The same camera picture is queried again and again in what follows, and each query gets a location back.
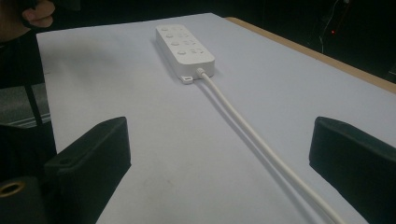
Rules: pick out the pale table sheet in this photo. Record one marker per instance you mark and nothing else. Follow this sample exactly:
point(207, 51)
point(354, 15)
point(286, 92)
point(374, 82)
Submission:
point(124, 81)

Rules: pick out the white power strip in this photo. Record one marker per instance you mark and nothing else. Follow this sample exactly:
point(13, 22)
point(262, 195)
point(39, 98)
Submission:
point(186, 49)

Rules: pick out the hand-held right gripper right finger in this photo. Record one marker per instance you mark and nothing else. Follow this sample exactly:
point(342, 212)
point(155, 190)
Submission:
point(358, 165)

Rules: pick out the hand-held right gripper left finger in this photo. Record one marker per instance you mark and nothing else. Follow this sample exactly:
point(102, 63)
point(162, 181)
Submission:
point(90, 161)

